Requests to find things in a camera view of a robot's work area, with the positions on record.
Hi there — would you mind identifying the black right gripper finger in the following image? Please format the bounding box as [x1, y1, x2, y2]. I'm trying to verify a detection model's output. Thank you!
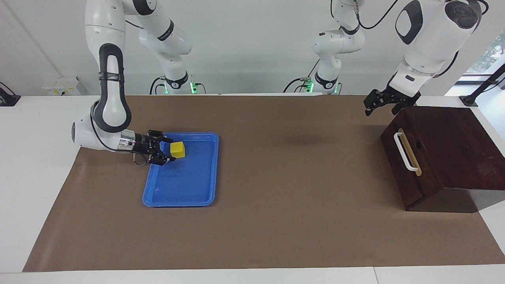
[148, 153, 176, 166]
[148, 129, 174, 143]

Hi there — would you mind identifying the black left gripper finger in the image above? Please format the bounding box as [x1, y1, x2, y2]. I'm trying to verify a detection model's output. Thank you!
[364, 90, 389, 117]
[392, 94, 421, 116]

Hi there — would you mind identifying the wooden drawer with white handle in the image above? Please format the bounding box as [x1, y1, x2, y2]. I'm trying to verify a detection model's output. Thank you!
[388, 108, 445, 202]

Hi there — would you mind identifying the blue plastic tray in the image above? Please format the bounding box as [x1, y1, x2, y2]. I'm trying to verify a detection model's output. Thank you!
[142, 132, 220, 208]

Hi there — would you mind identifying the dark wooden cabinet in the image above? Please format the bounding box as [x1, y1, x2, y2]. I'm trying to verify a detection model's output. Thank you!
[380, 106, 505, 213]

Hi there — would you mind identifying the glass window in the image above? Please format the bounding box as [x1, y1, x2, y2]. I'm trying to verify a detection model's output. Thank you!
[458, 30, 505, 85]

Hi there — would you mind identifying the brown table mat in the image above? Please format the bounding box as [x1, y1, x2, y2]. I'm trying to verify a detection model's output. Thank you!
[22, 94, 505, 273]

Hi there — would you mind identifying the black table clamp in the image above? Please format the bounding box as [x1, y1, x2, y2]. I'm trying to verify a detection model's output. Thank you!
[0, 82, 21, 107]

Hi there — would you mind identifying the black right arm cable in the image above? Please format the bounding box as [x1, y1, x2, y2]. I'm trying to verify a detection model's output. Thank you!
[90, 19, 147, 167]

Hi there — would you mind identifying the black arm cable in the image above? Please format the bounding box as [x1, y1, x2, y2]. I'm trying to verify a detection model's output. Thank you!
[90, 19, 147, 167]
[353, 0, 490, 78]

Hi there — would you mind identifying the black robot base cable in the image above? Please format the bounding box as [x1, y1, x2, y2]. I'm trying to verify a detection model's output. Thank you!
[283, 59, 319, 93]
[149, 76, 166, 95]

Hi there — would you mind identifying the black desk mount stand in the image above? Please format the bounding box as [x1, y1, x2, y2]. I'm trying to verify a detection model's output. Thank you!
[459, 62, 505, 107]

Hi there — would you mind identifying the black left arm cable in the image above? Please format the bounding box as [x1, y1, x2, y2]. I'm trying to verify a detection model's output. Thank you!
[353, 0, 490, 78]

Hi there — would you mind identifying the white wall socket box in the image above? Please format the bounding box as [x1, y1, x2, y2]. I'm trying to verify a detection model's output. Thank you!
[42, 77, 86, 96]

